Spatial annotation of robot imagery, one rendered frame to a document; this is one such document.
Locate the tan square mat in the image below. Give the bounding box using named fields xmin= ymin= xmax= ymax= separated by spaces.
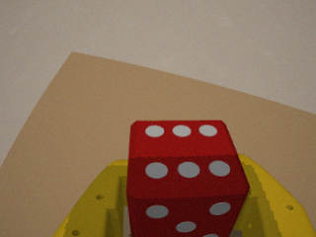
xmin=0 ymin=51 xmax=316 ymax=237

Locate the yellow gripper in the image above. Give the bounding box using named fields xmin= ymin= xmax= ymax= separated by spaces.
xmin=52 ymin=154 xmax=316 ymax=237

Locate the red die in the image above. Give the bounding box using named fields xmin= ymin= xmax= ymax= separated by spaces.
xmin=126 ymin=120 xmax=250 ymax=237

